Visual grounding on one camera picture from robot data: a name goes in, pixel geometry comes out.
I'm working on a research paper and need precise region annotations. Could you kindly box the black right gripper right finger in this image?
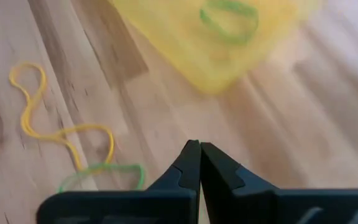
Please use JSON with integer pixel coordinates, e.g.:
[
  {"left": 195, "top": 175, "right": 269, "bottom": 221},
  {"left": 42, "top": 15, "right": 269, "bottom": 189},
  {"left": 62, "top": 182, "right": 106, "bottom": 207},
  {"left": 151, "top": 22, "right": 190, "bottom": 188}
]
[{"left": 200, "top": 141, "right": 358, "bottom": 224}]

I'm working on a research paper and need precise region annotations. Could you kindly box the green rubber band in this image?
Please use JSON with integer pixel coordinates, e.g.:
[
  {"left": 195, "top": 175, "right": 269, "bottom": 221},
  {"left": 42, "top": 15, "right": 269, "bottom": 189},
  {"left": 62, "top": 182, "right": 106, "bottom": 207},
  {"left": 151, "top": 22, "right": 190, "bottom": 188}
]
[
  {"left": 57, "top": 162, "right": 146, "bottom": 194},
  {"left": 199, "top": 0, "right": 260, "bottom": 45}
]

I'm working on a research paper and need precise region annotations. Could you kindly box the yellow translucent plastic bin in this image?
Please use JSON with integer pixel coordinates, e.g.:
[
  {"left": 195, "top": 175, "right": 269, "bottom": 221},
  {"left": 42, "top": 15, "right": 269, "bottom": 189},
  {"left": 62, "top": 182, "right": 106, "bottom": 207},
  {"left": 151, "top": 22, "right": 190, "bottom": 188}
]
[{"left": 109, "top": 0, "right": 321, "bottom": 96}]

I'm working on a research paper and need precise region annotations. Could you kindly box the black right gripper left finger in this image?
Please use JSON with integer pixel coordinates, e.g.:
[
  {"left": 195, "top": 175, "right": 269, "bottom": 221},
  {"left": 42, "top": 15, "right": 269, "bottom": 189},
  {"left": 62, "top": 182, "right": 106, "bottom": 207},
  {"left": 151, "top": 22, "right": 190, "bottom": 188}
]
[{"left": 35, "top": 139, "right": 202, "bottom": 224}]

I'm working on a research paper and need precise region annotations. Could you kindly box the yellow rubber band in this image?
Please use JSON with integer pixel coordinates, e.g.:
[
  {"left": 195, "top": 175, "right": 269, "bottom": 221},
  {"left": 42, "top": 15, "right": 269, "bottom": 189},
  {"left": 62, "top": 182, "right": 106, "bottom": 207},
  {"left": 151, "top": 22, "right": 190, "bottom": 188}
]
[{"left": 8, "top": 61, "right": 116, "bottom": 172}]

